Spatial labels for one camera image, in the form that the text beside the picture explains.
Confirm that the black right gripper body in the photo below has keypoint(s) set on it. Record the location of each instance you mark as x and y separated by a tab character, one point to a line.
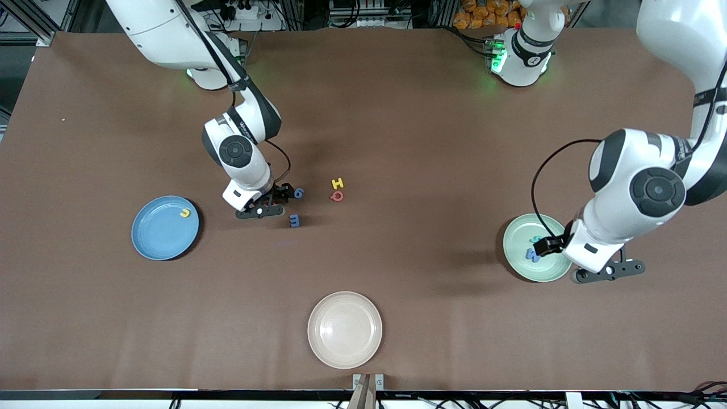
279	194

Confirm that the blue foam letter W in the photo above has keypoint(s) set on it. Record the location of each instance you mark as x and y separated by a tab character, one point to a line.
533	255

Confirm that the blue foam letter m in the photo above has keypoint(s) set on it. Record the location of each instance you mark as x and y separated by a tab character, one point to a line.
297	220

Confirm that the red foam letter Q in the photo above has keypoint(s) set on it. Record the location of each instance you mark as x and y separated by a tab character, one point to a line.
332	196

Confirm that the yellow foam letter H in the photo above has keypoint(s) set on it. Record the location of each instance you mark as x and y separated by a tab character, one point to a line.
337	183

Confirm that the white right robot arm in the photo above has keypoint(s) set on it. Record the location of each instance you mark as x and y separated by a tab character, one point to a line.
170	28

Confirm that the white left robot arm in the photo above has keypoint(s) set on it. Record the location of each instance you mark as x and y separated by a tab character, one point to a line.
625	187

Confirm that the green plate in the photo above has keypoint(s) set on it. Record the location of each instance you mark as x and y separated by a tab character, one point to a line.
522	267

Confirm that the blue plate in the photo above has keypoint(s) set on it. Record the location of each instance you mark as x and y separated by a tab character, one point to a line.
162	233

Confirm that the beige plate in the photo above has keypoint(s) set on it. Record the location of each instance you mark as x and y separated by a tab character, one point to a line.
345	330

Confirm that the white power strip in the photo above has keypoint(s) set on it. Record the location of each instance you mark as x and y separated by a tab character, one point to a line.
247	11

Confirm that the dark equipment rack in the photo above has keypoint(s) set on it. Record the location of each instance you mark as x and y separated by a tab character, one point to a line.
369	11

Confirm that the tan wooden stick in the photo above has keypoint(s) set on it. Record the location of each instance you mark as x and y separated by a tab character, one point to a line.
363	397

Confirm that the orange bags pile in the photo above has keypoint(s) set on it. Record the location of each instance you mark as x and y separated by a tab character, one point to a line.
483	14

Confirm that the metal table edge bracket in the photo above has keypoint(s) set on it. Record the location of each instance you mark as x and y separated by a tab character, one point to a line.
379	382

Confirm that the white table edge rail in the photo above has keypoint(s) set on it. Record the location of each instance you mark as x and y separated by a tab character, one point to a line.
113	404

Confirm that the aluminium frame profile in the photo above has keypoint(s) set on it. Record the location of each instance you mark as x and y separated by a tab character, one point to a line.
34	23

